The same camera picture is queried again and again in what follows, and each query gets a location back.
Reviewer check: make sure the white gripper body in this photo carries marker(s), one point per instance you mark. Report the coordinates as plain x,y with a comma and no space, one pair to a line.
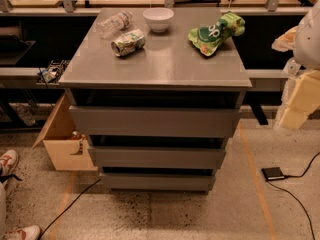
309,42

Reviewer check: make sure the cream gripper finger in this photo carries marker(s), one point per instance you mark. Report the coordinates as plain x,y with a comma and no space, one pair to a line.
304,100
286,41

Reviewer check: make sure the grey bottom drawer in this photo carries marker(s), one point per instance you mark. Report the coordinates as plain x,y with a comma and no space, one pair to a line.
157,182

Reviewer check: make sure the grey drawer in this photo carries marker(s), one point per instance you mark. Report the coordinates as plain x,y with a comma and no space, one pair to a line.
165,122
157,182
177,158

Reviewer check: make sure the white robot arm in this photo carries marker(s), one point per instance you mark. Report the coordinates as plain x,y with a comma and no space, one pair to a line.
306,50

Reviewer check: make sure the grey drawer cabinet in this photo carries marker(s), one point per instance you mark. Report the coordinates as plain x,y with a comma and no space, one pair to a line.
168,72

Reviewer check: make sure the grey top drawer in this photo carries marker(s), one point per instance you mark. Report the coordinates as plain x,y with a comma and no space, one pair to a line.
165,122

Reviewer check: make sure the grey middle drawer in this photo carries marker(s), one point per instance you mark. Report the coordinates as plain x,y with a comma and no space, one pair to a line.
177,158

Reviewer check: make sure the hand sanitizer bottle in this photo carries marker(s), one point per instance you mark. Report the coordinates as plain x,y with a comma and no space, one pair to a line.
291,67

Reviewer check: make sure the green chip bag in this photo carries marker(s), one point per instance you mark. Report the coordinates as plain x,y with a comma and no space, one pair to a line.
208,39

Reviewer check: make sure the black foot pedal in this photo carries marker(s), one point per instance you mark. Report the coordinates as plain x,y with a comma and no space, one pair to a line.
272,174

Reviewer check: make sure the white bowl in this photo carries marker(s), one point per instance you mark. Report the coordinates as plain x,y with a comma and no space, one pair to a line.
158,19

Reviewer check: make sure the crushed green white can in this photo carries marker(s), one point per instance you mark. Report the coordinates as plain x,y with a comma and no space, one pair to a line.
128,42

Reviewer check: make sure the clear plastic bottle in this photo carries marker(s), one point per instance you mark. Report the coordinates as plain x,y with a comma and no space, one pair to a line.
115,23

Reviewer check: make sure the tray of small parts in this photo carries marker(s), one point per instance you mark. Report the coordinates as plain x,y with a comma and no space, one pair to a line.
53,72

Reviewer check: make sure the cardboard box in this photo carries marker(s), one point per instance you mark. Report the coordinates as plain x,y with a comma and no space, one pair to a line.
66,146

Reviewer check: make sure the white red upper shoe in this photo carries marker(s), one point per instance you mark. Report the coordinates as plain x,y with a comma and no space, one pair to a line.
8,163

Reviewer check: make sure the white red shoe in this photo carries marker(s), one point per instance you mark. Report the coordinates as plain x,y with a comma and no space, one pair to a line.
8,163
25,233

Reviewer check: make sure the white red lower shoe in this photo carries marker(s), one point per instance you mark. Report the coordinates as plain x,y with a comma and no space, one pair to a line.
25,233

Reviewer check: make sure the grey bench rail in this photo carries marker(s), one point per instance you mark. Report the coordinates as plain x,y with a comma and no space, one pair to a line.
22,78

